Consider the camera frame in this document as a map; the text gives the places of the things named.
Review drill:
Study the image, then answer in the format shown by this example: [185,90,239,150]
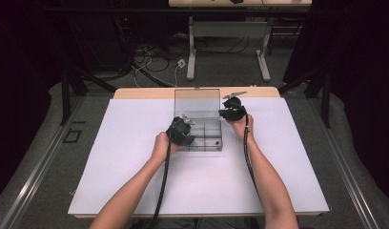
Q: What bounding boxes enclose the aluminium floor rail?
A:
[0,94,86,229]
[310,98,379,229]

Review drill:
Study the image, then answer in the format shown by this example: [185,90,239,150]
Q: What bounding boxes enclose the black floor cables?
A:
[132,34,251,74]

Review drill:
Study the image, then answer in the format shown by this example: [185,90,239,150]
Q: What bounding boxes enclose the person's left hand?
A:
[150,131,185,164]

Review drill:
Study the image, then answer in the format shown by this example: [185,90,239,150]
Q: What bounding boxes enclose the black metal stand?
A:
[277,63,332,129]
[60,18,118,127]

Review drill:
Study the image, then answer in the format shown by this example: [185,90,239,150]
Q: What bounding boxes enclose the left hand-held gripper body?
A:
[166,114,195,147]

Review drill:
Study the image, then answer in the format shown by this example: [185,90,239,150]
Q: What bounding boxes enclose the clear plastic compartment box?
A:
[174,88,224,153]

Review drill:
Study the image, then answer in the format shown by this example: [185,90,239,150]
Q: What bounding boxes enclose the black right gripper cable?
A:
[242,114,264,199]

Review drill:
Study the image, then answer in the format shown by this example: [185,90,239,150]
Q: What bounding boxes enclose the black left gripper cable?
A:
[149,125,174,229]

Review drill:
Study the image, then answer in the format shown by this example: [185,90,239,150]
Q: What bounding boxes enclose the white table cover board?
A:
[68,97,331,216]

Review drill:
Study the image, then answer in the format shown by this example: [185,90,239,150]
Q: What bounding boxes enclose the person's right hand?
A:
[226,114,256,143]

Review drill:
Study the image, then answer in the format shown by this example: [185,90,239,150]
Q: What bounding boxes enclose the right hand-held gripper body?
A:
[222,91,248,122]

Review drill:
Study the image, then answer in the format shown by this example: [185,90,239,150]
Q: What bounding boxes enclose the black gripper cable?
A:
[242,114,264,199]
[149,125,174,229]

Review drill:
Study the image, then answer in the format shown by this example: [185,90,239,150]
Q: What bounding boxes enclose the white floor cable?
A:
[132,56,184,89]

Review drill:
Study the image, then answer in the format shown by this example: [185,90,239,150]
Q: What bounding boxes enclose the person's dark trousers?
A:
[130,217,267,229]

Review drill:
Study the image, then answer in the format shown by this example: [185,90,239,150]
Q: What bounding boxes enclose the white-framed background desk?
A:
[168,0,313,82]

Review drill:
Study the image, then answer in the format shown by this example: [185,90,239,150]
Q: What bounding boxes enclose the dark cabinet with red light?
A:
[111,14,138,73]

